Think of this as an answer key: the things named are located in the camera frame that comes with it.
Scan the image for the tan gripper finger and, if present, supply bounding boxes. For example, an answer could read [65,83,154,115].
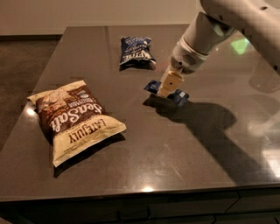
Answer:
[157,66,184,98]

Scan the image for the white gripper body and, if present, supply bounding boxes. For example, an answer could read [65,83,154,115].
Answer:
[171,36,209,74]

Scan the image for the blue rxbar blueberry bar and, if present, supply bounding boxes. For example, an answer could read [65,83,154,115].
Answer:
[144,80,189,107]

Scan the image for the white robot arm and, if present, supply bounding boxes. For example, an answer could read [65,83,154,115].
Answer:
[157,0,280,98]

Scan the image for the blue kettle chip bag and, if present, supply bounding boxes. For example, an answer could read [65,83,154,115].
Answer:
[120,37,156,65]

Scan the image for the brown Late July chip bag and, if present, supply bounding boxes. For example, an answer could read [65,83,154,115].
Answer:
[28,80,126,166]

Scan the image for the dark cabinet drawers under table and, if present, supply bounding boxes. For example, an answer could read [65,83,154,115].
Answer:
[0,189,280,224]

